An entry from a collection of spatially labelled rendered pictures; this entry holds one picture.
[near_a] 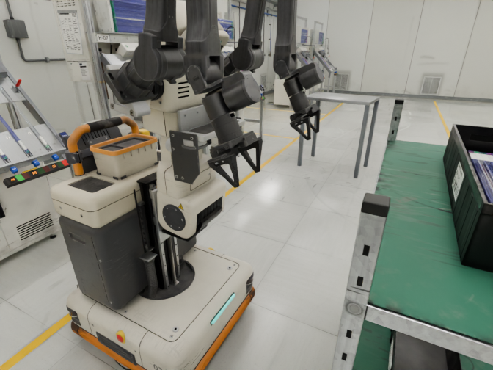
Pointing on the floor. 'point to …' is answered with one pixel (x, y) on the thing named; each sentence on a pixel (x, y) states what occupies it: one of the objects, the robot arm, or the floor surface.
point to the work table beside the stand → (362, 124)
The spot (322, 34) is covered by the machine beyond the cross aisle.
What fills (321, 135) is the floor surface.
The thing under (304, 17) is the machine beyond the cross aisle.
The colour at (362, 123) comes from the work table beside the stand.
